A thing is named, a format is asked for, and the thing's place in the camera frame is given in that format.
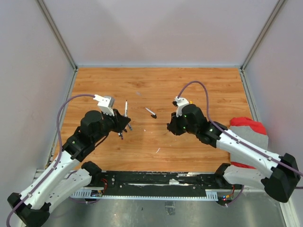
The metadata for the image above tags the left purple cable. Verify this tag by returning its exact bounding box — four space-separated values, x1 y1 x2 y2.
6 94 97 227

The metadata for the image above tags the white pen black end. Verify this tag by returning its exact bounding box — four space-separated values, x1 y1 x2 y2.
145 107 155 115

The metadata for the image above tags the red and grey cloth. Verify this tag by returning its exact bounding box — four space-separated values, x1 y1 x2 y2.
228 117 269 170

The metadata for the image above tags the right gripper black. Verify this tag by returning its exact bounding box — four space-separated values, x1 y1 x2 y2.
168 110 198 136

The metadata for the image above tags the aluminium frame rail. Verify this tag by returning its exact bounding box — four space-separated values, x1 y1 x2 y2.
21 169 296 227

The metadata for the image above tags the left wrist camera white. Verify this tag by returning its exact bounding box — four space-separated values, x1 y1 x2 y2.
93 95 115 116

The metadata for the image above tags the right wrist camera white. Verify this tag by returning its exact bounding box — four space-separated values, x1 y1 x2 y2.
172 96 189 117

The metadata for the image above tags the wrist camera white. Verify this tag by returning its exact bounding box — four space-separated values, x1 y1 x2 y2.
172 96 189 117
93 95 115 116

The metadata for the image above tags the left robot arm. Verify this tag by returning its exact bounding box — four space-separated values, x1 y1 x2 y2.
8 109 131 227

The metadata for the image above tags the white pen with lettering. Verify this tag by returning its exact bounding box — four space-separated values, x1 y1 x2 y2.
125 100 128 117

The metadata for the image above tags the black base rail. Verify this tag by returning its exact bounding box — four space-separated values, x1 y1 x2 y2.
93 171 233 197

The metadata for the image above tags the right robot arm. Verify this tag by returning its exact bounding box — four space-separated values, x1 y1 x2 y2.
167 99 301 203

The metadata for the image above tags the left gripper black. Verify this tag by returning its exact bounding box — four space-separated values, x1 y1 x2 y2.
92 107 131 143

